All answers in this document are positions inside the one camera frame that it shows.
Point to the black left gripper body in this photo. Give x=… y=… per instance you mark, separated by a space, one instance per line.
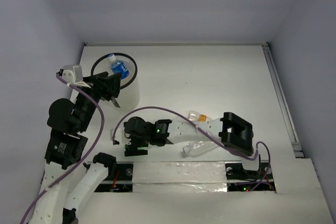
x=104 y=87

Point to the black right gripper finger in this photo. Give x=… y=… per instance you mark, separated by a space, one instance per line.
x=143 y=149
x=130 y=150

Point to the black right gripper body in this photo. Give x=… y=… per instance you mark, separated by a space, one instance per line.
x=144 y=140

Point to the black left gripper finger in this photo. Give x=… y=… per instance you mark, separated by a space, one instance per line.
x=112 y=86
x=98 y=80

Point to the blue-label bottle white cap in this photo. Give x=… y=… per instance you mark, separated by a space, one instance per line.
x=118 y=66

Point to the orange-label bottle yellow cap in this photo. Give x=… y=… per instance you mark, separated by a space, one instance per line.
x=198 y=117

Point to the green plastic bottle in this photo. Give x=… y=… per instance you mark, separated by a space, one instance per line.
x=135 y=143

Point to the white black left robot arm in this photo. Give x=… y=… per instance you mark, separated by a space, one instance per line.
x=64 y=153

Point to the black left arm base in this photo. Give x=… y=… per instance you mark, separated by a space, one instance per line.
x=120 y=182

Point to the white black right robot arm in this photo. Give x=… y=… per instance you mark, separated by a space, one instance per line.
x=229 y=132

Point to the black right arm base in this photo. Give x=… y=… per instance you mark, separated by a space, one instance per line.
x=239 y=179

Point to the white bin with black rim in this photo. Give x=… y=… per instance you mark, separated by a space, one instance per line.
x=129 y=95

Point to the clear unlabelled plastic bottle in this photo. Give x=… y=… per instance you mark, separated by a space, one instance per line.
x=198 y=148

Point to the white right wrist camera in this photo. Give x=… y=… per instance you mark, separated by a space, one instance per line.
x=117 y=136

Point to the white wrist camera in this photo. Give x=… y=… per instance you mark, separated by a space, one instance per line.
x=117 y=136
x=72 y=76

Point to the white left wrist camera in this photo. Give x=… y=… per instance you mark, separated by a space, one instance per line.
x=72 y=76

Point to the aluminium rail on right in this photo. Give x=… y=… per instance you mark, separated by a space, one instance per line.
x=295 y=143

